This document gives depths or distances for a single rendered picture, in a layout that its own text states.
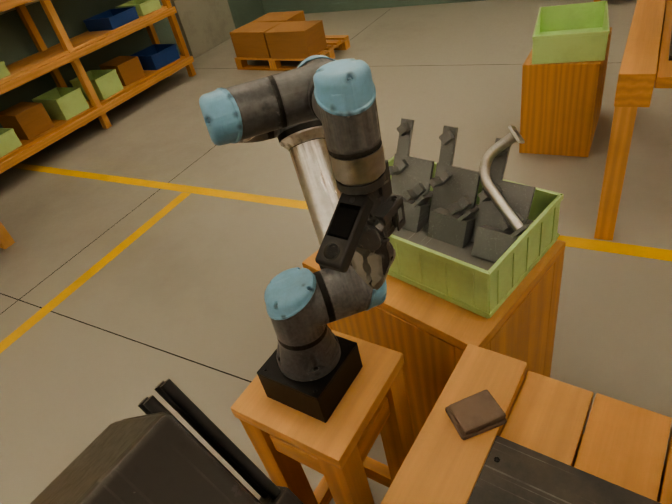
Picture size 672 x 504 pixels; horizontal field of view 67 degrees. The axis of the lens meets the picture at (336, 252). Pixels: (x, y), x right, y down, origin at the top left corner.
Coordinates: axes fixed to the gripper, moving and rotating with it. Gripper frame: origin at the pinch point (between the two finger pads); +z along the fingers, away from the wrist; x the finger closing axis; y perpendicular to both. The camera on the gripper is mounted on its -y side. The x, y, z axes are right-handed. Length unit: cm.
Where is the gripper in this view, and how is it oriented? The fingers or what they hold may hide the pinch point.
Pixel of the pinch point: (372, 285)
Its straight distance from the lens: 83.5
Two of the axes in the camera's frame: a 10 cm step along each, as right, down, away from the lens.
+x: -8.2, -2.2, 5.3
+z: 1.9, 7.7, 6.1
